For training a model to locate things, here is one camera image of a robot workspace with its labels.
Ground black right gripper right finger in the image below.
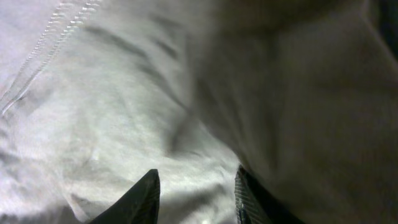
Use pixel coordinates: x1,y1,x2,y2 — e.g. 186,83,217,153
234,166,304,224

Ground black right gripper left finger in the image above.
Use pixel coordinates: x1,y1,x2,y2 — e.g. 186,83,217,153
89,169,160,224

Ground grey shorts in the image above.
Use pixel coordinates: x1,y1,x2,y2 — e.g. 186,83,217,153
1,1,397,223

